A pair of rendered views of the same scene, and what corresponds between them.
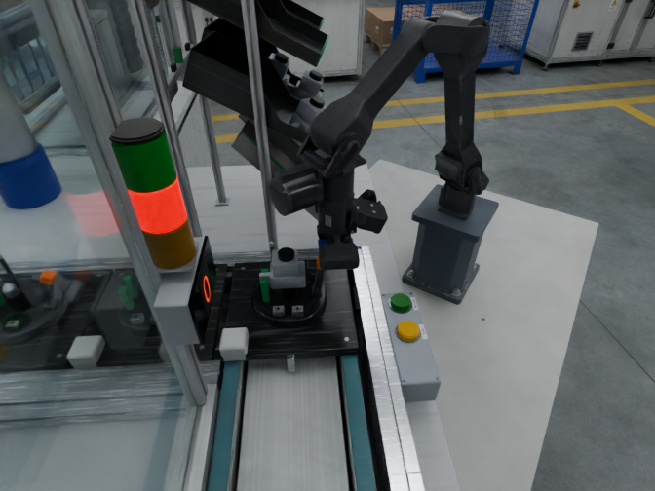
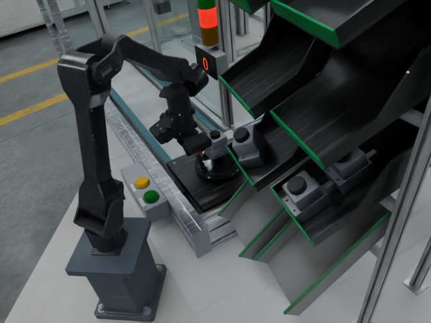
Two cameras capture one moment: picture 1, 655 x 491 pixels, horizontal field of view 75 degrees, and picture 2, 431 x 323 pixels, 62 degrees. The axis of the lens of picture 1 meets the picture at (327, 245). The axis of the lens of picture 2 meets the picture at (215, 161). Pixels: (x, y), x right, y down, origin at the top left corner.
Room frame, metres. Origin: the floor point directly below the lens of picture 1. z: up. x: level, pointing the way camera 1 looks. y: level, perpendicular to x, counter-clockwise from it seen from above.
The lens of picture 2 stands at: (1.31, -0.23, 1.66)
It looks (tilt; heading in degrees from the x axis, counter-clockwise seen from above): 40 degrees down; 158
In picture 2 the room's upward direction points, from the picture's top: 8 degrees counter-clockwise
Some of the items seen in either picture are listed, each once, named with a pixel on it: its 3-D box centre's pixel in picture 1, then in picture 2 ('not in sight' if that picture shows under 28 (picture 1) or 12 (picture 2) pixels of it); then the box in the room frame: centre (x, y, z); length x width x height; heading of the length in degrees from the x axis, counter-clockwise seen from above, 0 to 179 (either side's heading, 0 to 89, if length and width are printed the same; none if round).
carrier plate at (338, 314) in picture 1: (290, 304); (219, 169); (0.57, 0.07, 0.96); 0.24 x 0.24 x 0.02; 4
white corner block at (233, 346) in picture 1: (234, 344); (229, 139); (0.46, 0.16, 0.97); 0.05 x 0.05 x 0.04; 4
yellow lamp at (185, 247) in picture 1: (169, 238); (210, 34); (0.37, 0.18, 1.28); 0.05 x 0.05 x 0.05
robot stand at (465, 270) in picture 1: (447, 244); (122, 269); (0.76, -0.28, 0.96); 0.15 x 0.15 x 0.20; 57
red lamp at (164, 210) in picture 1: (157, 201); (208, 16); (0.37, 0.18, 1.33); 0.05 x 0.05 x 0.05
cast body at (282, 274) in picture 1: (282, 267); (219, 141); (0.57, 0.08, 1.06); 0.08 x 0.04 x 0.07; 94
